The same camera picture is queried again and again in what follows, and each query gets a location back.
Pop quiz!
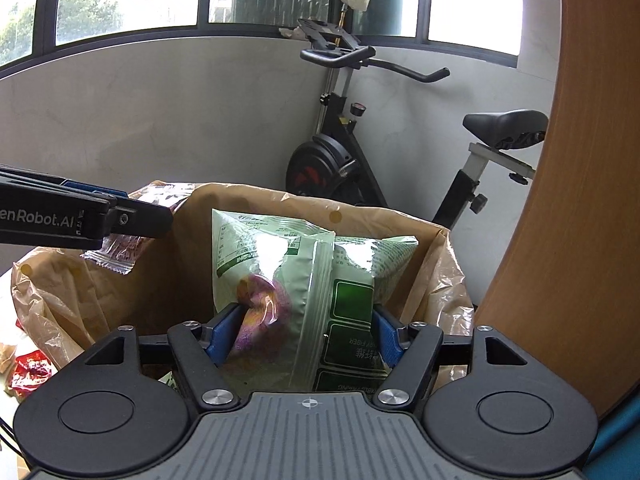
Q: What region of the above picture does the checked floral tablecloth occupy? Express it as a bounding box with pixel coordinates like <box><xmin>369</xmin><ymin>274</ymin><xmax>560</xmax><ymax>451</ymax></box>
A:
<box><xmin>0</xmin><ymin>270</ymin><xmax>23</xmax><ymax>401</ymax></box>

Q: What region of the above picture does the blue fabric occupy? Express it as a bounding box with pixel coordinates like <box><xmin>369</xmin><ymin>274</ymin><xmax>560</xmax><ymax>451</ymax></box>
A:
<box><xmin>582</xmin><ymin>395</ymin><xmax>640</xmax><ymax>480</ymax></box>

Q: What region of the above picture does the light green snack bag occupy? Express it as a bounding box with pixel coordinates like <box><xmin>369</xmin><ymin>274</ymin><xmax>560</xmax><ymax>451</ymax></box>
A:
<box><xmin>211</xmin><ymin>207</ymin><xmax>420</xmax><ymax>393</ymax></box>

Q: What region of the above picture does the cardboard box with plastic liner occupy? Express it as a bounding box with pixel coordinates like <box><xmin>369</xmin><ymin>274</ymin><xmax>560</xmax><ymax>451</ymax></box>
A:
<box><xmin>11</xmin><ymin>182</ymin><xmax>476</xmax><ymax>392</ymax></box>

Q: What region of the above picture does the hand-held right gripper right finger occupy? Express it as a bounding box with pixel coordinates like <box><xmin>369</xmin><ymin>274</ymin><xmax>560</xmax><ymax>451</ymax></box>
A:
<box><xmin>372</xmin><ymin>305</ymin><xmax>543</xmax><ymax>408</ymax></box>

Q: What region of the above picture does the dark red small snack packet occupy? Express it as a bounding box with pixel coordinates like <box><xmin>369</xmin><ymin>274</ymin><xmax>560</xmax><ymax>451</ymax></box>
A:
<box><xmin>82</xmin><ymin>182</ymin><xmax>193</xmax><ymax>275</ymax></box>

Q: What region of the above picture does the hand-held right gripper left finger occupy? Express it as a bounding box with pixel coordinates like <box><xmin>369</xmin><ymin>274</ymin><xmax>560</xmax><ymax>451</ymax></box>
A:
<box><xmin>80</xmin><ymin>302</ymin><xmax>246</xmax><ymax>408</ymax></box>

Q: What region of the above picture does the wooden cabinet panel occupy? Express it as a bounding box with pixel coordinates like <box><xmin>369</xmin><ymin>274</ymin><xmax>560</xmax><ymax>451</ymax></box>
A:
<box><xmin>472</xmin><ymin>0</ymin><xmax>640</xmax><ymax>421</ymax></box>

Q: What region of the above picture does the black exercise bike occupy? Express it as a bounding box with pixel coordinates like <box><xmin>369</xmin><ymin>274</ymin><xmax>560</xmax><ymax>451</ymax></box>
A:
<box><xmin>286</xmin><ymin>17</ymin><xmax>550</xmax><ymax>233</ymax></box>

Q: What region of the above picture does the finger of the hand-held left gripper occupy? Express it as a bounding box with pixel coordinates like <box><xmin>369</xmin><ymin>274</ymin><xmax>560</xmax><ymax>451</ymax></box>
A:
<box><xmin>106</xmin><ymin>198</ymin><xmax>175</xmax><ymax>240</ymax></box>
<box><xmin>0</xmin><ymin>163</ymin><xmax>130</xmax><ymax>201</ymax></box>

